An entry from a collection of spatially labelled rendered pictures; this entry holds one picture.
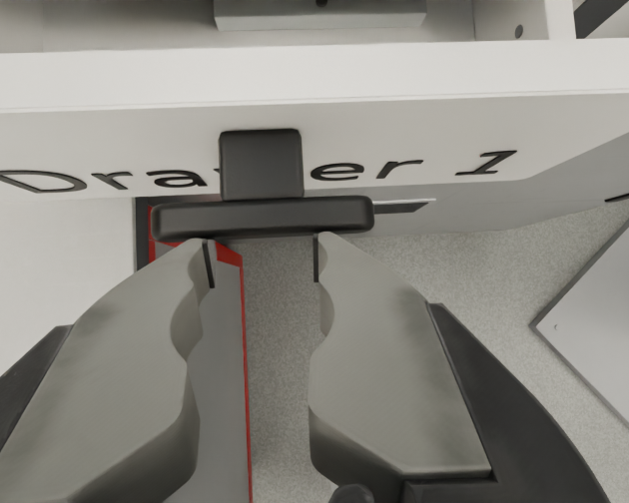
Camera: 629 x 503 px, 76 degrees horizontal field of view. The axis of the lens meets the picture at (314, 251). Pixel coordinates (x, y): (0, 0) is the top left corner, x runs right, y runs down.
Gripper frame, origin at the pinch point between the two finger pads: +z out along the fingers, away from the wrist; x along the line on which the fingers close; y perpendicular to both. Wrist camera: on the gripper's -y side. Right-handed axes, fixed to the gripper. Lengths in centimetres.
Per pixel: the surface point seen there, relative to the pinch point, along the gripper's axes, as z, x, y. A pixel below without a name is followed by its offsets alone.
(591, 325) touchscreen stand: 63, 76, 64
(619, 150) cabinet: 23.0, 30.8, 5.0
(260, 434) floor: 53, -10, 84
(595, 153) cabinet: 23.5, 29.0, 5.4
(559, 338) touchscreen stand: 62, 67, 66
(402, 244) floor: 79, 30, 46
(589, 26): 8.1, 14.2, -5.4
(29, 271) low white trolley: 13.1, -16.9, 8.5
